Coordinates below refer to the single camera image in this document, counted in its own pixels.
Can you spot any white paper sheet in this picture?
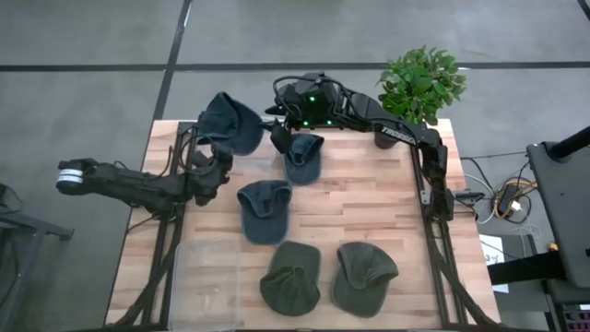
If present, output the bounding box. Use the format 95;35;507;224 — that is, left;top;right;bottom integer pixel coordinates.
478;233;511;294

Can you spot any dark blue denim cap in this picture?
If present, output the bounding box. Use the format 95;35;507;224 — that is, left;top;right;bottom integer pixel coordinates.
236;179;293;246
281;132;325;186
195;90;266;157

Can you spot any black flat bar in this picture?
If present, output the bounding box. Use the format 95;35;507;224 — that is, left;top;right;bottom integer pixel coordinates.
487;251;568;286

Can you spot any black clamp device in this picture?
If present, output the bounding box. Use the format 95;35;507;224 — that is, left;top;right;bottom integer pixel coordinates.
454;190;486;205

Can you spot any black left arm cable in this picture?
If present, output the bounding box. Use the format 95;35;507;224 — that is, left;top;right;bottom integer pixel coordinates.
112;128;204;184

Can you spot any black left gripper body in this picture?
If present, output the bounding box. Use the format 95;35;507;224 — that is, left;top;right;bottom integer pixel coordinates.
187;146;234;208

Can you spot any black box with coloured ports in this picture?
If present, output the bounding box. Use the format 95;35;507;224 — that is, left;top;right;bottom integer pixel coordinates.
560;303;590;332

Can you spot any black pole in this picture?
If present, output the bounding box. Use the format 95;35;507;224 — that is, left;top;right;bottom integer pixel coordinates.
548;126;590;160

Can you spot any white cable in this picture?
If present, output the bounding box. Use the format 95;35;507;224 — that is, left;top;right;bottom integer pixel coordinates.
463;172;497;226

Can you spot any yellow cable coil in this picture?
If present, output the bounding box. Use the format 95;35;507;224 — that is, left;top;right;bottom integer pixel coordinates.
493;180;538;219

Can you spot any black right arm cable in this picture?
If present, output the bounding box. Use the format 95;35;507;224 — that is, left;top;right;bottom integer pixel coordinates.
271;73;356;116

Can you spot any black cart top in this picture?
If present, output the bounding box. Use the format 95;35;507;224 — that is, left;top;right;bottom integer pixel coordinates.
526;140;590;290

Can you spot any black metal stand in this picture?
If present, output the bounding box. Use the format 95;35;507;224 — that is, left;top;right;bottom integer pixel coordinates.
0;183;75;332

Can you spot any black aluminium frame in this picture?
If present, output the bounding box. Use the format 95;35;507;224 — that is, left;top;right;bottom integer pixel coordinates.
108;120;200;331
408;133;502;329

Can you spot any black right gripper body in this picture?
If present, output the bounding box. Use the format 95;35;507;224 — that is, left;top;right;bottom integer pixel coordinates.
276;71;345;131

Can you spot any green leafy plant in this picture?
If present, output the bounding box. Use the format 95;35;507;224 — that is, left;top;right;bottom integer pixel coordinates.
376;44;467;126

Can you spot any dark green cap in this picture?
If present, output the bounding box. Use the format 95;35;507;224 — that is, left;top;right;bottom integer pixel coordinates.
259;240;323;317
331;241;400;319

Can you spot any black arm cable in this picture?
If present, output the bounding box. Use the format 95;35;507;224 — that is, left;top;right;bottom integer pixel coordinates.
112;128;204;184
271;73;356;116

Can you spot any black power adapter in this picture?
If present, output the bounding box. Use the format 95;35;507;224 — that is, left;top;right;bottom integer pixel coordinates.
498;184;518;213

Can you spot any dark plant pot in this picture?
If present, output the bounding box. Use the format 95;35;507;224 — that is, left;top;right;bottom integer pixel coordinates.
373;126;400;150

